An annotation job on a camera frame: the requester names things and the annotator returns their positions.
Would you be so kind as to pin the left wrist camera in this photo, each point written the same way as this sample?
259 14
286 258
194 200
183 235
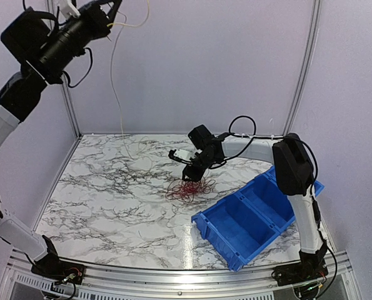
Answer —
68 8

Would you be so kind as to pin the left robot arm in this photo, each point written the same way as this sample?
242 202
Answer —
44 48

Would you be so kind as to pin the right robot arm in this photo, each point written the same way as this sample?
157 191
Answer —
295 171

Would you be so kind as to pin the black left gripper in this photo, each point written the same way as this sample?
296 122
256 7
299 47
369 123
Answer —
99 20

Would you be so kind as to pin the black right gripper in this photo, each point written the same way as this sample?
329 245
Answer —
194 175

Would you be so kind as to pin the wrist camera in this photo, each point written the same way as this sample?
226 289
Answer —
181 156
68 8

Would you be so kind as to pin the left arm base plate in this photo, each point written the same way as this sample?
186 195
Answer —
63 270

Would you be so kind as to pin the blue three-compartment bin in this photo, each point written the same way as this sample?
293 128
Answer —
241 225

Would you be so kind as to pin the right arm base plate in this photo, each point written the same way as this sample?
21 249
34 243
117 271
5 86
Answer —
298 275

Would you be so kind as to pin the aluminium front frame rail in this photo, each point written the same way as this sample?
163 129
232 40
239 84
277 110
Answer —
114 282

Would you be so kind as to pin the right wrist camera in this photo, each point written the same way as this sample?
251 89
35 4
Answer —
181 156

